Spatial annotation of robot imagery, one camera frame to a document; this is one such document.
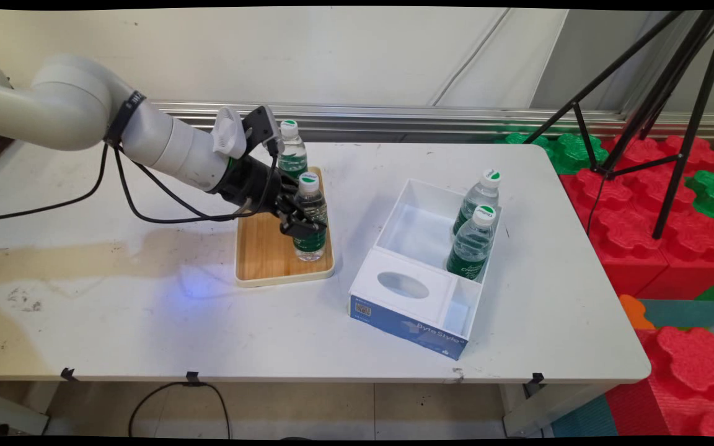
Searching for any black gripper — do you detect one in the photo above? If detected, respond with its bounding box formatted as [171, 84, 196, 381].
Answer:
[207, 154, 329, 240]

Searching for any water bottle green label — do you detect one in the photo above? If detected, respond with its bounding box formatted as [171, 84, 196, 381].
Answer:
[453, 168, 502, 236]
[446, 204, 496, 281]
[293, 172, 329, 263]
[277, 120, 309, 181]

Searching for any bamboo tray white rim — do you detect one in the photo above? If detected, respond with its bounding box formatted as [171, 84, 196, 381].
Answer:
[235, 167, 335, 288]

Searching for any white blue cardboard box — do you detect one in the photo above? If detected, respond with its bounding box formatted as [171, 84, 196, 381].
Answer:
[348, 179, 503, 361]

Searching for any dark green foam block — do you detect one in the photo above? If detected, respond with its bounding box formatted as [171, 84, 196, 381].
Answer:
[495, 131, 610, 175]

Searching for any grey table leg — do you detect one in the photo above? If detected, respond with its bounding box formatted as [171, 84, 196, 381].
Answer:
[0, 387, 49, 437]
[501, 382, 619, 438]

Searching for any large red foam block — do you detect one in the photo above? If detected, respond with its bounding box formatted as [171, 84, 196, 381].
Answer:
[558, 166, 714, 299]

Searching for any orange foam piece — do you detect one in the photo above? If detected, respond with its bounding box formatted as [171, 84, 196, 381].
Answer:
[618, 294, 656, 331]

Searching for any flat red foam block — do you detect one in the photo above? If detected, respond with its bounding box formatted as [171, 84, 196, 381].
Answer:
[601, 134, 714, 175]

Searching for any black tripod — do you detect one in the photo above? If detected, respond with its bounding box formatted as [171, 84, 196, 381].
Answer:
[523, 9, 714, 240]

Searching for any teal foam mat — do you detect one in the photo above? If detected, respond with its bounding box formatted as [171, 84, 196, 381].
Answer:
[639, 299, 714, 330]

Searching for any red foam block ribbed side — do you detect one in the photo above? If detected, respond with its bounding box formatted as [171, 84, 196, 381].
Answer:
[605, 326, 714, 438]

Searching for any black wrist camera, white mount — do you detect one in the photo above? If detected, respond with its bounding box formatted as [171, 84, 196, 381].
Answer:
[211, 105, 285, 159]

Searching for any aluminium wall rail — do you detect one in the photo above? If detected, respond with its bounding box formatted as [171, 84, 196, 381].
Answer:
[146, 99, 714, 142]

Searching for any black arm strap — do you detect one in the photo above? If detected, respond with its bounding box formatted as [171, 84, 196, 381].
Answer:
[104, 90, 146, 147]

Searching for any black floor cable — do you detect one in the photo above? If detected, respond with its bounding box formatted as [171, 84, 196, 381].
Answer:
[128, 382, 232, 439]

